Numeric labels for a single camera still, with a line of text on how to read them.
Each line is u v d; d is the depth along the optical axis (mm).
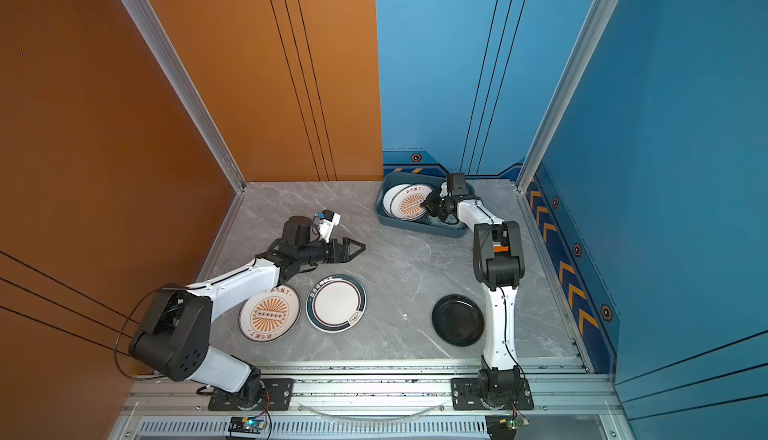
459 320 849
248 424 709
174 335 441
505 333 621
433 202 960
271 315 868
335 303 896
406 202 1096
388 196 1122
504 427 708
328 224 803
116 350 705
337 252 756
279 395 742
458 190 870
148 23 771
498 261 602
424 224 1048
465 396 725
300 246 712
